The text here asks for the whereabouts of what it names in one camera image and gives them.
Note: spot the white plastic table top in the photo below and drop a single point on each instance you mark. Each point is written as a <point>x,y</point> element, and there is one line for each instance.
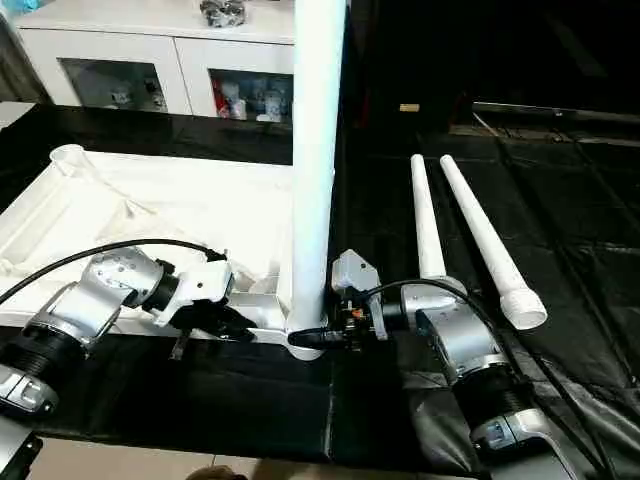
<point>150,210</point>

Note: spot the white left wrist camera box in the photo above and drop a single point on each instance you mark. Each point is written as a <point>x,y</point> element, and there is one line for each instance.
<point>205,285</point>

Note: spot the black cabinet with orange label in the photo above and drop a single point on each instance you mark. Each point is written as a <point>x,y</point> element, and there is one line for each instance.
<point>450,50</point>

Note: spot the glossy black long bar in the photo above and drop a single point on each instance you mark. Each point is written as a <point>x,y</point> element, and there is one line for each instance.
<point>560,110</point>

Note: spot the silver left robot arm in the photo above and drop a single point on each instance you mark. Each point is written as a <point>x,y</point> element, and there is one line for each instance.
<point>90,300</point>

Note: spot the white plastic table leg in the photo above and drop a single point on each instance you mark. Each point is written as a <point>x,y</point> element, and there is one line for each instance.
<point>490,240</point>
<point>428,220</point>
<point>318,150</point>

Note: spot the black work mat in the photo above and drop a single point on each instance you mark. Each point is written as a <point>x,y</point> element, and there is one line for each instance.
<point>560,220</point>

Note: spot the white cabinet with glass doors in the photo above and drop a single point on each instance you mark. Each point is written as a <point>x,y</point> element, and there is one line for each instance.
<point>130,50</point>

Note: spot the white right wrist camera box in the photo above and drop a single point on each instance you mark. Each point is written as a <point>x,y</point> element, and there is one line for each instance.
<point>352,272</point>

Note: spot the crumpled silver black object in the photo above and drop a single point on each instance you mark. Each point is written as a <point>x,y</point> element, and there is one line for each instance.
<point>222,12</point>

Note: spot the light blue plastic bottle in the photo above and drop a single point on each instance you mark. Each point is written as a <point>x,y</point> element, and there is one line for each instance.
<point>15,4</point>

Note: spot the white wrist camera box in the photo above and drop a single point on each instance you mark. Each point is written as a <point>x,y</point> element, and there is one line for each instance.
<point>205,285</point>
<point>352,272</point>

